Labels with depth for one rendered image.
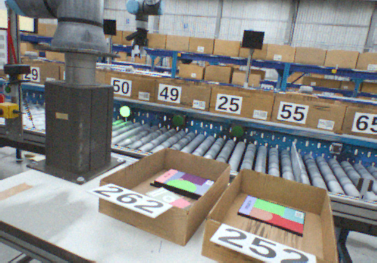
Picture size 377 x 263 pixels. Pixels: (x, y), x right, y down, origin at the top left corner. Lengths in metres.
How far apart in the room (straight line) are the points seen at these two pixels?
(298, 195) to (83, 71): 0.85
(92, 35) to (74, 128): 0.32
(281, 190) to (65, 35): 0.89
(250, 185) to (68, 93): 0.71
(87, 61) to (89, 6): 0.18
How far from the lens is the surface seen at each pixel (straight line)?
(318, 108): 1.75
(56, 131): 1.09
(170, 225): 0.73
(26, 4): 1.16
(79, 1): 1.03
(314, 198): 1.01
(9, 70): 1.63
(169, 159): 1.11
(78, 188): 1.00
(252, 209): 0.92
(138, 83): 1.94
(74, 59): 1.04
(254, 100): 1.73
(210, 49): 6.40
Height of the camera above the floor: 1.20
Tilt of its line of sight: 13 degrees down
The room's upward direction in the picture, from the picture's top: 6 degrees clockwise
